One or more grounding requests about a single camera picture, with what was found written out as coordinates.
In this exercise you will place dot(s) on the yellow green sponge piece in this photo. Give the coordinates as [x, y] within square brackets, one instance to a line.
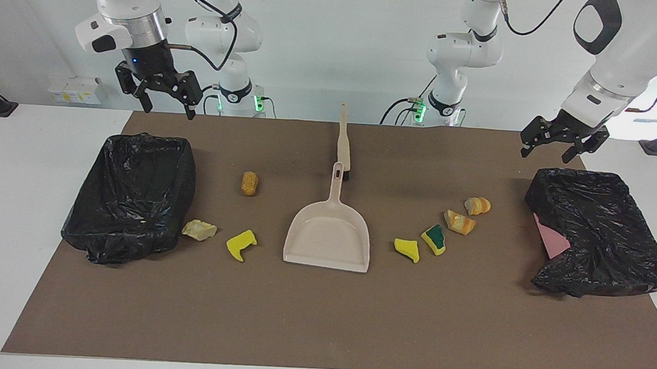
[433, 239]

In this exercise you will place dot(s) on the yellow sponge wedge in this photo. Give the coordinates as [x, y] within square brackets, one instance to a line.
[407, 249]

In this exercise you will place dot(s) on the beige hand brush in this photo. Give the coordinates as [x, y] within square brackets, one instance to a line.
[344, 146]

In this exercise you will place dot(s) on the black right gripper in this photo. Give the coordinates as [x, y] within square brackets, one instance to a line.
[149, 62]

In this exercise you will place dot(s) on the pink bin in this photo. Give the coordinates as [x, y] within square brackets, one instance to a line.
[550, 241]

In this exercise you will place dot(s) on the brown table mat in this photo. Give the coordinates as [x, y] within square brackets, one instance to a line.
[321, 319]

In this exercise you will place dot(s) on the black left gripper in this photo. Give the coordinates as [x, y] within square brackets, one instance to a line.
[581, 130]

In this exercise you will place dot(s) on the white wall box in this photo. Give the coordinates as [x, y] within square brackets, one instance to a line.
[75, 89]

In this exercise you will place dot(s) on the black trash bag bin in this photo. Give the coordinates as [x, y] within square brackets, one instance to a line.
[607, 233]
[131, 196]

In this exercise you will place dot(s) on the brown croquette toy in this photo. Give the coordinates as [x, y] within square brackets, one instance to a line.
[250, 184]

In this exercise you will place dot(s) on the pale dumpling toy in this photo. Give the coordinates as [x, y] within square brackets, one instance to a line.
[199, 230]

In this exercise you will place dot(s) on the beige plastic dustpan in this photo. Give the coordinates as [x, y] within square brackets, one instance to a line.
[326, 235]

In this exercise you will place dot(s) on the orange striped bread toy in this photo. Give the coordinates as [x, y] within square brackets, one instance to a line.
[459, 223]
[477, 206]

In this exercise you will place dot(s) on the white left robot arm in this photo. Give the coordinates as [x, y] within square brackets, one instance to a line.
[622, 53]

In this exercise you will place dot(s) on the yellow boot-shaped sponge piece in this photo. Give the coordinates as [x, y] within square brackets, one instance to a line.
[240, 244]

